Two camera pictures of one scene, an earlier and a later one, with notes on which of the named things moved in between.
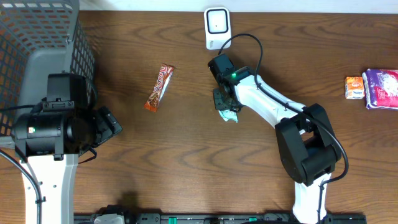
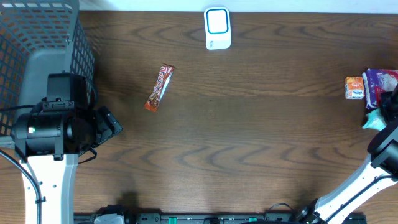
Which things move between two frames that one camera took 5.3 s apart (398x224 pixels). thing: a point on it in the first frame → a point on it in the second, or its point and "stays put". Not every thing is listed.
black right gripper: (222, 101) → (389, 106)
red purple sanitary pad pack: (380, 88) stays put
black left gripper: (109, 125) stays put
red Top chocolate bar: (163, 78) stays put
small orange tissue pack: (354, 88) stays put
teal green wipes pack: (227, 114) → (375, 121)
